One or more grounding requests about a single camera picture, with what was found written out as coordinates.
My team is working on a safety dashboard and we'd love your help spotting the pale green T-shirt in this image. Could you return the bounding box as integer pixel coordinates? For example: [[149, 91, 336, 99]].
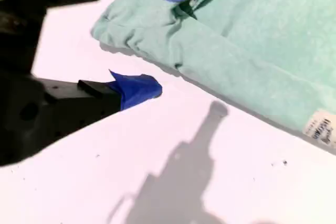
[[90, 0, 336, 156]]

